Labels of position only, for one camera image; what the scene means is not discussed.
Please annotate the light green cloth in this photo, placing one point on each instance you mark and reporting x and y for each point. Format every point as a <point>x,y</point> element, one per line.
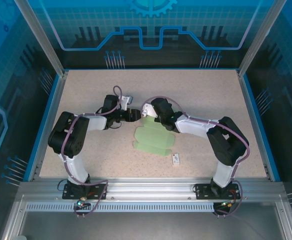
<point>153,140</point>

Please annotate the small white card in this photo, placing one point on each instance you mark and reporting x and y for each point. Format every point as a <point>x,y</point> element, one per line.
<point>176,159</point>

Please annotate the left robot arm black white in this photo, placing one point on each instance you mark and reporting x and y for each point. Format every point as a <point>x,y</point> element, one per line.
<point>73,140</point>

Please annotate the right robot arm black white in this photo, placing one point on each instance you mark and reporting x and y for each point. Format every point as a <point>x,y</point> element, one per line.
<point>226,142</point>

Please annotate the blue table border strip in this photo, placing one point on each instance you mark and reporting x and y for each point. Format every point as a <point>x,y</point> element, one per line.
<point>52,95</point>
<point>251,95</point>

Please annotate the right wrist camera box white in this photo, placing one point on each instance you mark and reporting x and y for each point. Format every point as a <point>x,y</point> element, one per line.
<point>148,111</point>

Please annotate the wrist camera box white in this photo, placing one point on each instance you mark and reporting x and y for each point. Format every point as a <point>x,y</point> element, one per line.
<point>128,99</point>
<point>148,111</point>

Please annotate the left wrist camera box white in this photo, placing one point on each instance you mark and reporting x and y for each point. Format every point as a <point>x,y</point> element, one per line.
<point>128,99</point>

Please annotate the aluminium table side rail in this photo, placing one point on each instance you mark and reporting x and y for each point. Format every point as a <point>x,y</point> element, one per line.
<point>53,112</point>
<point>250,112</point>

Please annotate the aluminium mounting rail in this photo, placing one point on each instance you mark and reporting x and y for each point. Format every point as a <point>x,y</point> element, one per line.
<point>148,187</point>

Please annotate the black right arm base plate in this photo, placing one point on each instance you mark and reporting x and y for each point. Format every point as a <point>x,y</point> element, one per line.
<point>203,191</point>

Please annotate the aluminium frame post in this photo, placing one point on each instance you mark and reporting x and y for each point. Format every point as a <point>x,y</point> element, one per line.
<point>261,37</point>
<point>42,37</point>

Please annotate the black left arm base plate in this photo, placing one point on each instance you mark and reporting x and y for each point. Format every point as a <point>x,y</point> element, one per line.
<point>71,193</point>

